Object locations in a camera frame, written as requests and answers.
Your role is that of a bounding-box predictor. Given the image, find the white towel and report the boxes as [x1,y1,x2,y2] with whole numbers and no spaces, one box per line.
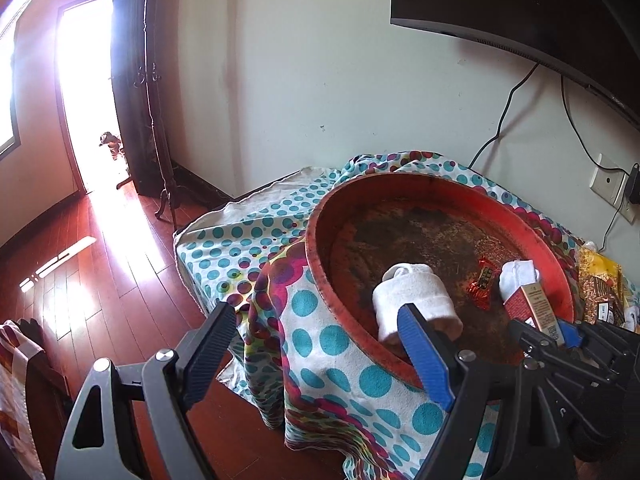
[371,263,463,347]

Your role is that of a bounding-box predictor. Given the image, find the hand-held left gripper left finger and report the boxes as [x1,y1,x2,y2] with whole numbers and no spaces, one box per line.
[54,301,238,480]

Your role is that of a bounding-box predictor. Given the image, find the red cardboard box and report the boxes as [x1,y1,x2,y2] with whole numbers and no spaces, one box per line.
[502,282,563,347]

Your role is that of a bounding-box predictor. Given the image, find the white single-hole wall plate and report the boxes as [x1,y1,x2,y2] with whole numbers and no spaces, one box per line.
[590,153,629,207]

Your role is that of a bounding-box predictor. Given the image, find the black power cable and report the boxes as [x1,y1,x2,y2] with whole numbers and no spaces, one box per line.
[599,190,627,253]

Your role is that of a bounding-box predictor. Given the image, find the black monitor cable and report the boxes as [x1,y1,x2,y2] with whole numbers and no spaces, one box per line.
[467,62,541,168]

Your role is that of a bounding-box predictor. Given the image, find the red candy wrapper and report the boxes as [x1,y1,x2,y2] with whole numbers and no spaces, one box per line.
[466,256,501,311]

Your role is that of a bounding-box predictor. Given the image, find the black adapter cable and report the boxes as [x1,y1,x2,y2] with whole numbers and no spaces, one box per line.
[560,75,633,178]

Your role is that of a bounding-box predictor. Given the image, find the red round basin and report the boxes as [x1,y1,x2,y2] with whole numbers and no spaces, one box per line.
[304,170,576,394]

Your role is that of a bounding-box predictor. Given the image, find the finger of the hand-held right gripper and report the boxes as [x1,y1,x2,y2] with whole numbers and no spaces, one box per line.
[556,319,640,361]
[508,319,618,386]

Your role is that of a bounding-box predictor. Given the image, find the small brown dog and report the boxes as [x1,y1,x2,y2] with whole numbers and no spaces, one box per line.
[98,130,124,162]

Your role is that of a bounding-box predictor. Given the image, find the window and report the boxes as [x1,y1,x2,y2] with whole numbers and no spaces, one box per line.
[0,7,22,162]

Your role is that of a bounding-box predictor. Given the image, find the white power socket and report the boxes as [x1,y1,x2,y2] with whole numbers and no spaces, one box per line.
[619,180,640,224]

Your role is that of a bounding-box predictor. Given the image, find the dark wooden chair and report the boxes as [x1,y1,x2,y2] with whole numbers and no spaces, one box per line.
[0,317,76,480]

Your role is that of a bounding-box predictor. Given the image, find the yellow snack bag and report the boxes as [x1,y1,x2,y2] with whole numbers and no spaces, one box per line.
[577,246,627,328]

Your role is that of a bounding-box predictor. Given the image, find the patterned chair cloth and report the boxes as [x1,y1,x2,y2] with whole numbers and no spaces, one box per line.
[0,320,47,480]

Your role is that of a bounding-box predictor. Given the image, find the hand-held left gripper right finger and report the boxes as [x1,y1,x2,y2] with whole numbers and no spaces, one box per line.
[396,302,523,480]

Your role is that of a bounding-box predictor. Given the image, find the dark wooden door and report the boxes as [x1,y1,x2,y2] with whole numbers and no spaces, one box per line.
[112,0,176,198]

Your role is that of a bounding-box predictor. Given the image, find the dark metal coat rack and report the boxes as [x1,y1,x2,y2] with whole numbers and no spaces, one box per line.
[131,0,182,226]

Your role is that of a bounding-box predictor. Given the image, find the polka dot towel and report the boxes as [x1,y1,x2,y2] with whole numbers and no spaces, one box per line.
[174,150,593,480]

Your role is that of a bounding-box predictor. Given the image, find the white folded socks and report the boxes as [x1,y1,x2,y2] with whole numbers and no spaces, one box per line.
[499,259,541,307]

